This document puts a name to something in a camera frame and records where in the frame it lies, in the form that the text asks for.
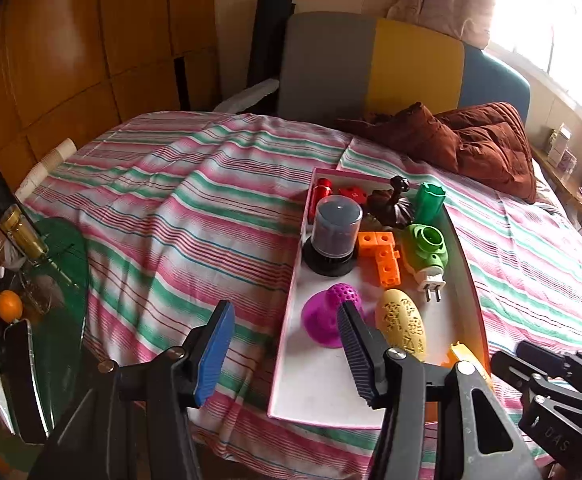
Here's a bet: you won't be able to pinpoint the purple suction cup toy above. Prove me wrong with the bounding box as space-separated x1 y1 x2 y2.
302 283 362 350

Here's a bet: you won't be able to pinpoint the green glass table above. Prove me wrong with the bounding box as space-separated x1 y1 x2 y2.
0 216 90 443

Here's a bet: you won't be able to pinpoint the clear cylinder container black base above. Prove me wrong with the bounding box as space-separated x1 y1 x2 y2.
302 196 364 277

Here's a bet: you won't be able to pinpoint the green funnel toy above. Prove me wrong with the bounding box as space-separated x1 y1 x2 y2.
414 182 446 226

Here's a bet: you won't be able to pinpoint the orange yellow toy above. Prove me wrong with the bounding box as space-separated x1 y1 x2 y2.
446 342 492 386

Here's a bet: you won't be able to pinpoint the red puzzle piece toy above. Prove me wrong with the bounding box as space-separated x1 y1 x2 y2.
338 185 368 206

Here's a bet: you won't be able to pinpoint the wooden wardrobe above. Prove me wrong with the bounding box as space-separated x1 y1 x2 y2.
0 0 220 241

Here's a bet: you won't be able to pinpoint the orange fruit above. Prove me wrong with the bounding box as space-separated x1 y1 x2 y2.
0 290 24 323

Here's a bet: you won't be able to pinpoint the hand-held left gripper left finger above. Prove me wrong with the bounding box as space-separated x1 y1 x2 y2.
31 300 236 480

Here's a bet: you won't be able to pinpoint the red cylinder toy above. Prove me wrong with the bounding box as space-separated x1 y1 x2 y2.
311 178 334 206

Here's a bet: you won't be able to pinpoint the pale pillow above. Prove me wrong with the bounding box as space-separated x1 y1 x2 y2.
533 160 569 208

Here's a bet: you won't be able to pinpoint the clear glass cup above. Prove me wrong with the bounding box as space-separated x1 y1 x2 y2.
21 280 56 316

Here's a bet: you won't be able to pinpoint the white ribbed panel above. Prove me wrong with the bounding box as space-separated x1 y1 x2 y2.
214 78 279 113

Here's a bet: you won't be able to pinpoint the green white plug night light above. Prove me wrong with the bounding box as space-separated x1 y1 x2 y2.
402 223 449 303

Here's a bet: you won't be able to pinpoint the dark glass bottle gold foil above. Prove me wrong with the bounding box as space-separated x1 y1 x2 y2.
0 147 49 266

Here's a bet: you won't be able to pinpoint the brown quilt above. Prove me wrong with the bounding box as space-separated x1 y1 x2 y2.
336 101 538 205

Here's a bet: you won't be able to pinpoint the grey yellow blue headboard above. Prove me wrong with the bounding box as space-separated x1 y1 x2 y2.
277 11 530 123

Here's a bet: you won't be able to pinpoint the pink white cardboard tray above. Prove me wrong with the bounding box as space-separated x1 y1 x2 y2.
267 166 492 430

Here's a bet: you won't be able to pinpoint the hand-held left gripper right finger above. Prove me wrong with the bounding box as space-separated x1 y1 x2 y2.
337 302 544 480

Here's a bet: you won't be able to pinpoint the window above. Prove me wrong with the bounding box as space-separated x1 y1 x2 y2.
486 0 582 133

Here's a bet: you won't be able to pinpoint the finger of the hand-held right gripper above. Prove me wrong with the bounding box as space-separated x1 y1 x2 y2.
491 351 539 391
518 341 579 376

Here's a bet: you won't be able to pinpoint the black smartphone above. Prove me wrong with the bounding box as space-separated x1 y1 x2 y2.
0 317 52 445

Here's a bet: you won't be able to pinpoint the wooden bedside shelf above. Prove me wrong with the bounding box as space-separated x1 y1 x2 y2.
531 145 582 233

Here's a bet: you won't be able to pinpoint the white carton box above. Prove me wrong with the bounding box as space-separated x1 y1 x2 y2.
546 122 572 167

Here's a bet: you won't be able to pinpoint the brown pumpkin toy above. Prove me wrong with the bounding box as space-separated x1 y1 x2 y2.
367 175 416 228

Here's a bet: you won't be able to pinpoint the yellow perforated oval toy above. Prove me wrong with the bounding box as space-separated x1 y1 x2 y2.
375 287 428 361

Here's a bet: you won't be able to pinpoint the black rolled mat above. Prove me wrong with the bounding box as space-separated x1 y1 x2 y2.
247 0 296 113

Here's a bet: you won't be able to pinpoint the orange building blocks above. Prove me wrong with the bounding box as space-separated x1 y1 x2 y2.
357 231 402 287

